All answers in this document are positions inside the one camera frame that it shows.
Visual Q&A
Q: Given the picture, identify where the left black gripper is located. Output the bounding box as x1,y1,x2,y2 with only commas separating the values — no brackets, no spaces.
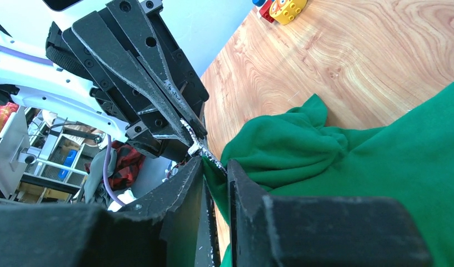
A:
46,1,209,161

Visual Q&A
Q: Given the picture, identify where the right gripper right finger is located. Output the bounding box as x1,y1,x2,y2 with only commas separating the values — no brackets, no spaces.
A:
227,160,433,266

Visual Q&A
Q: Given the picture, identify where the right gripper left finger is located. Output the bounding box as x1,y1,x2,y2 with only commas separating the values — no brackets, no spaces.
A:
0,157,203,266

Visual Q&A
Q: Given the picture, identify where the green garment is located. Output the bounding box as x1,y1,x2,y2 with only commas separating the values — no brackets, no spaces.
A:
221,82,454,266

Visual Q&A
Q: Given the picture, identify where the silver brooch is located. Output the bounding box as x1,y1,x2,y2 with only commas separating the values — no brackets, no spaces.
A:
180,118,227,176

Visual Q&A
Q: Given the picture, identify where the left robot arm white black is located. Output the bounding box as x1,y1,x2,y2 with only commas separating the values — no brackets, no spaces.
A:
0,1,209,161

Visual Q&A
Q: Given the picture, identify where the blue red toy block figure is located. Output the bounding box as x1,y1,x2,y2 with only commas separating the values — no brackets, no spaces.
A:
252,0,275,23

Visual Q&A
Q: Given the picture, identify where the yellow round toy block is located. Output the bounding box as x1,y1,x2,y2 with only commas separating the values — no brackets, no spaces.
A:
269,0,308,25

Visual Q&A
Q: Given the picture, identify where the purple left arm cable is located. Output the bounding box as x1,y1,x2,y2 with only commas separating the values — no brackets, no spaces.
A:
0,42,126,207

